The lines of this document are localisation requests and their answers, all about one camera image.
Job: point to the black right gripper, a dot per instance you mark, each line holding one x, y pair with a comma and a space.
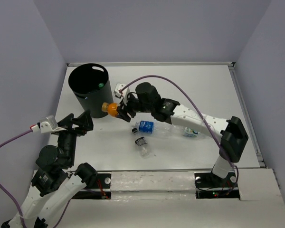
122, 110

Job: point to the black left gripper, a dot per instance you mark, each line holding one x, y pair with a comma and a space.
85, 119

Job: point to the orange juice bottle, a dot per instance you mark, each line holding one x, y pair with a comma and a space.
110, 108

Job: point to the blue label Pocari Sweat bottle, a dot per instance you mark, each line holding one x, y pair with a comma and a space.
158, 129

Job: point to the clear bottle white green label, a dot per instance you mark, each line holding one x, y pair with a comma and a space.
187, 132

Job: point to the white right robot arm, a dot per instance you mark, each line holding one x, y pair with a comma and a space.
229, 134

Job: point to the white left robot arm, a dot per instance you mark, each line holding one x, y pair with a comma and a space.
52, 186

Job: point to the black round plastic bin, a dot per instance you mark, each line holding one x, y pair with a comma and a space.
84, 81

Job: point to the small clear bottle black cap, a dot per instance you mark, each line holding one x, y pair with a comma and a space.
141, 143

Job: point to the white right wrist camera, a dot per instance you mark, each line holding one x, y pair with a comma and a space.
121, 92

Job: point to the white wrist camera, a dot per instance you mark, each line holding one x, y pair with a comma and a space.
45, 125
121, 92

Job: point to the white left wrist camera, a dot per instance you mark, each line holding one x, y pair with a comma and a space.
45, 125

